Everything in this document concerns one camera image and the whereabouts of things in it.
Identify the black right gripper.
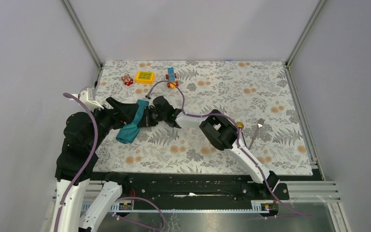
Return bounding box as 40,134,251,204
137,107,166,129

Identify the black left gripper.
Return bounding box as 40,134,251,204
89,96,140,150

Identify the teal cloth napkin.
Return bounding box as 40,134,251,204
116,100,149,144

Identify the gold purple spoon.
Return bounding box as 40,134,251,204
237,122,247,146

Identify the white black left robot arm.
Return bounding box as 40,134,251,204
50,93,139,232

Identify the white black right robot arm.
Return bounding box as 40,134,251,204
138,96,280,199

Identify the red owl toy block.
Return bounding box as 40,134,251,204
121,74,134,86

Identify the blue orange toy car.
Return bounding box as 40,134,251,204
165,67,179,88

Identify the yellow toy brick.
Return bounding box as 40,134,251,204
135,71,155,85

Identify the floral patterned table mat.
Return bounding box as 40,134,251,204
95,61,312,176

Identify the silver utensil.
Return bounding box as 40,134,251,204
248,122,263,149

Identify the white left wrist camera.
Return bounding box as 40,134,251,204
76,87,104,111

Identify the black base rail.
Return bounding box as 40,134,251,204
122,173,290,211

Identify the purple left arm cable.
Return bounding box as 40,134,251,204
53,93,167,232

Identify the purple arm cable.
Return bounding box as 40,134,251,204
144,80,314,219
53,93,167,232

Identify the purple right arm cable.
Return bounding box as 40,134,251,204
144,80,314,219

